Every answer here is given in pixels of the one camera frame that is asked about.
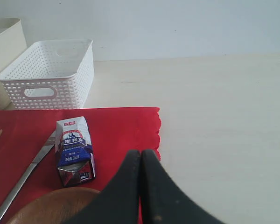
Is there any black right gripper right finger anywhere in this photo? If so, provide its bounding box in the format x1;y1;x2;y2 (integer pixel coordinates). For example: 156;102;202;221
140;150;222;224

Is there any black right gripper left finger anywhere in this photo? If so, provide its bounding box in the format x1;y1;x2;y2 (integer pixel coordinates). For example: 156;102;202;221
65;150;140;224

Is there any blue white milk carton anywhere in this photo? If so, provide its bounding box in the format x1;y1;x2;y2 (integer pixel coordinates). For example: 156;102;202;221
55;116;96;187

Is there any brown wooden plate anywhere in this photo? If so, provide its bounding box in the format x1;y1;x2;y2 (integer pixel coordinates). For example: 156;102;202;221
8;187;100;224

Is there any red tablecloth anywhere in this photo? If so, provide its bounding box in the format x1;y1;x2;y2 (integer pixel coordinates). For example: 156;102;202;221
0;106;161;224

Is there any silver table knife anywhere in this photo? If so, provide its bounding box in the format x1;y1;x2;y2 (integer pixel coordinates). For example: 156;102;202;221
0;131;56;221

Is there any white perforated plastic basket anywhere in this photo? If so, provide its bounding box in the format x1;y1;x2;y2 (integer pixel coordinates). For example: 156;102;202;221
0;39;94;110

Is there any cream plastic bin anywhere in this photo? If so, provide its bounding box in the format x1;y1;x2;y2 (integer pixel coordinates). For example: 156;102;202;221
0;17;28;111

